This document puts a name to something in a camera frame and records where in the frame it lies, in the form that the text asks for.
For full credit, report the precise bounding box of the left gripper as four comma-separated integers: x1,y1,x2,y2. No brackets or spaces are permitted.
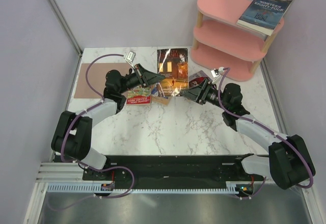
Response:
119,63,165,94

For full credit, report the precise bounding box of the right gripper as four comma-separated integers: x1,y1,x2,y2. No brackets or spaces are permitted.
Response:
180,78,229,110

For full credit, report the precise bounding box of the pink Shakespeare story book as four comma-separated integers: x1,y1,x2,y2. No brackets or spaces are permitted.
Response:
188,70,212,88

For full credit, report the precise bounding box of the brown Edward Tulane book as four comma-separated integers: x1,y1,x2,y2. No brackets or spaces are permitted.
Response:
156,48,189,97

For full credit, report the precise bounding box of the blue Nineteen Eighty-Four book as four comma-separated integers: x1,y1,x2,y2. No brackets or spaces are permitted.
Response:
237,0,292,36

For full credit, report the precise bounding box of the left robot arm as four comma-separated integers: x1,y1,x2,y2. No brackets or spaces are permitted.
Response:
51,64,165,180

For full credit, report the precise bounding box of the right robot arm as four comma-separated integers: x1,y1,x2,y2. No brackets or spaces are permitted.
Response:
180,79,316,189

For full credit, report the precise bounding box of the red Treehouse book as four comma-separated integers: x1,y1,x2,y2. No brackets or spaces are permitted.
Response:
126,86,151,105

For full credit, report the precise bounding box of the tan Othello book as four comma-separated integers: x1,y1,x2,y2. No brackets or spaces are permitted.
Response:
151,85,171,105

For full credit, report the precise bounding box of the brown cardboard file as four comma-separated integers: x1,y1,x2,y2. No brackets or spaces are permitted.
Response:
74,63,131,99

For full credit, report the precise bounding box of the pink three-tier shelf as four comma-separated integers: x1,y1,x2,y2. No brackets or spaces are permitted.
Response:
191,0,284,81

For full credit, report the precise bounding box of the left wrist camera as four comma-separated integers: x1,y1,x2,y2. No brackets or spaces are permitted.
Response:
124,51,136,62

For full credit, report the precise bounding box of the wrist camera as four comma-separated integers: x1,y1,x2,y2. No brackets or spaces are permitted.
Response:
124,51,136,62
210,69,221,78

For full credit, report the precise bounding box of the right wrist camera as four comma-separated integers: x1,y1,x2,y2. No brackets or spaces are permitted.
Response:
210,69,221,78

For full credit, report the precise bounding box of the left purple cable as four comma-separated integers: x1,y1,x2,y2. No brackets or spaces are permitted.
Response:
45,53,135,211

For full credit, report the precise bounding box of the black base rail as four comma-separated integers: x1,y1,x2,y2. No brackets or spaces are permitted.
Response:
83,155,263,188

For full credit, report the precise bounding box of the white slotted cable duct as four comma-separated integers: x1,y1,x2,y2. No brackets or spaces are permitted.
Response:
47,182,253,194

